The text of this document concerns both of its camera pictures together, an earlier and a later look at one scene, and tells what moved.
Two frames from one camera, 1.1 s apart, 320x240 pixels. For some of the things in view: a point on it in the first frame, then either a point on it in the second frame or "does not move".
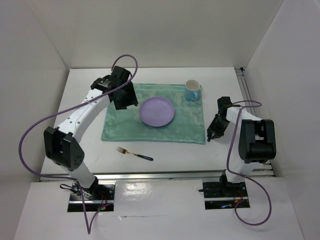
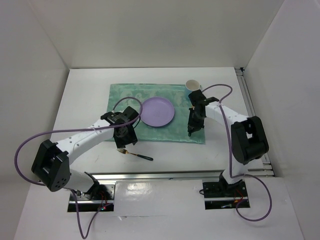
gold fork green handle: [125, 151] does not move
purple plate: [157, 111] does not move
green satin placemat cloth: [187, 125] does not move
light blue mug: [192, 87] does not move
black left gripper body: [127, 97] -> [128, 137]
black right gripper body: [218, 125] -> [199, 121]
